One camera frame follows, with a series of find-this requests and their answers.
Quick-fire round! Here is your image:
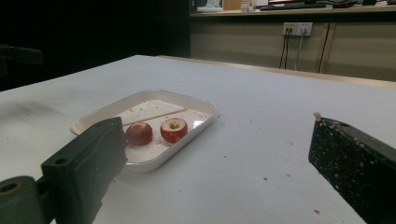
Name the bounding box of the white power cable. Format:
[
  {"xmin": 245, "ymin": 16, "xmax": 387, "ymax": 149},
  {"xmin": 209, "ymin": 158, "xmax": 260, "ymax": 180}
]
[{"xmin": 293, "ymin": 28, "xmax": 307, "ymax": 71}]

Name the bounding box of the thin wooden skewer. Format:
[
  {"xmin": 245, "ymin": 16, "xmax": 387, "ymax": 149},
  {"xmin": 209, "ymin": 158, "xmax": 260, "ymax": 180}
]
[{"xmin": 121, "ymin": 107, "xmax": 189, "ymax": 127}]

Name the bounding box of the white rectangular tray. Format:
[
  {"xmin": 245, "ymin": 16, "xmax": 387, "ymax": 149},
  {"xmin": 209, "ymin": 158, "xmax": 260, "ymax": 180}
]
[{"xmin": 70, "ymin": 89, "xmax": 217, "ymax": 175}]

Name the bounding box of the black keyboard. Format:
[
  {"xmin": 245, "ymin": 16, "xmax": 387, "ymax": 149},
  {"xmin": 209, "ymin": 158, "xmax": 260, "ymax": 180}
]
[{"xmin": 259, "ymin": 2, "xmax": 328, "ymax": 11}]

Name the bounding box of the dark chair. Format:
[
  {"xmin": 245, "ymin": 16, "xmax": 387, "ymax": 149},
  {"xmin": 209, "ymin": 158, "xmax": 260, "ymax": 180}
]
[{"xmin": 0, "ymin": 44, "xmax": 45, "ymax": 78}]

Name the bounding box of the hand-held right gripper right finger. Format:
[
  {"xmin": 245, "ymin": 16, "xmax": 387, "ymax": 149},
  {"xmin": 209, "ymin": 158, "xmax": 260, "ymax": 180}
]
[{"xmin": 308, "ymin": 117, "xmax": 396, "ymax": 224}]

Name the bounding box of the white wall power outlet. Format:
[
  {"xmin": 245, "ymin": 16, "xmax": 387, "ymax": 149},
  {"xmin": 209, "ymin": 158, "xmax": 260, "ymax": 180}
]
[{"xmin": 282, "ymin": 21, "xmax": 314, "ymax": 36}]

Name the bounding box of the black power cable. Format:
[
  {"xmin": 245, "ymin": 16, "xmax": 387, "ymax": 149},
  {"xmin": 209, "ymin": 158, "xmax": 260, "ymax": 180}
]
[
  {"xmin": 278, "ymin": 28, "xmax": 288, "ymax": 69},
  {"xmin": 284, "ymin": 28, "xmax": 292, "ymax": 70}
]

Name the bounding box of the brown cardboard box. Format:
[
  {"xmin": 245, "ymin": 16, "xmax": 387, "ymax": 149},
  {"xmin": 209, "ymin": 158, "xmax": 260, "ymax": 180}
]
[{"xmin": 222, "ymin": 0, "xmax": 242, "ymax": 11}]

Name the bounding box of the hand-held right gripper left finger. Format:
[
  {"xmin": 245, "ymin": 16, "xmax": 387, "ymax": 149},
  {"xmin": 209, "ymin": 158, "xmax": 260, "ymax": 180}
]
[{"xmin": 40, "ymin": 117, "xmax": 128, "ymax": 224}]

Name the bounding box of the beige wooden counter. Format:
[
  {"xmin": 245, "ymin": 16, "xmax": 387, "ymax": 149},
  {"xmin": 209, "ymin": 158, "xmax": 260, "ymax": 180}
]
[{"xmin": 190, "ymin": 4, "xmax": 396, "ymax": 19}]

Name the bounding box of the red apple half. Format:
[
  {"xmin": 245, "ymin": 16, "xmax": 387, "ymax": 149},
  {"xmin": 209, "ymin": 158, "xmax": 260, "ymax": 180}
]
[{"xmin": 160, "ymin": 117, "xmax": 189, "ymax": 145}]

